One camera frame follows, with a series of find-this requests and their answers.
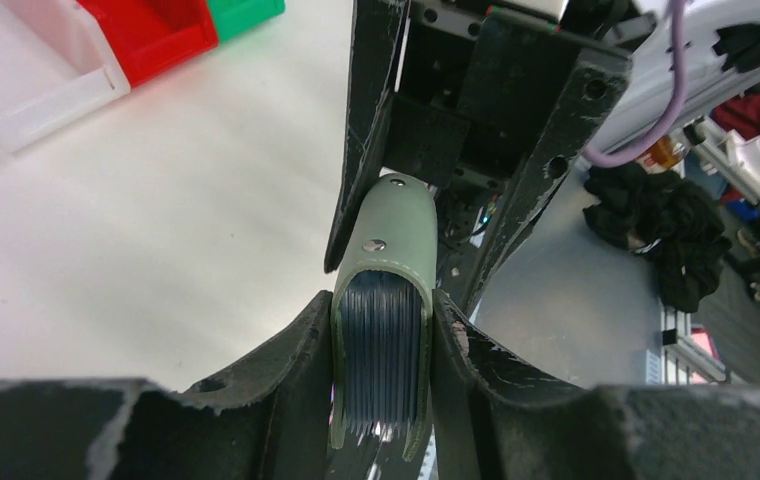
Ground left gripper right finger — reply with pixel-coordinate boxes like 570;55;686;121
430;290;760;479

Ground red plastic bin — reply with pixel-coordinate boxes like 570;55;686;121
78;0;218;88

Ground green leather card holder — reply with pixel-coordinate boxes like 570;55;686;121
330;173;438;461

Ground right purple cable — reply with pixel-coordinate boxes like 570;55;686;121
581;0;689;169

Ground clear plastic bin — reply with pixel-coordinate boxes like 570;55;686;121
0;1;131;153

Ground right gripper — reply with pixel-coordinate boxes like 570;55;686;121
323;1;657;314

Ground black cloth bundle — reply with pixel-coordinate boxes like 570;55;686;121
583;163;732;313

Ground green plastic bin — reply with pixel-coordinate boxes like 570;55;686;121
207;0;285;43

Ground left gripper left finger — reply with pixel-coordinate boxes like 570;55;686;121
0;291;332;479

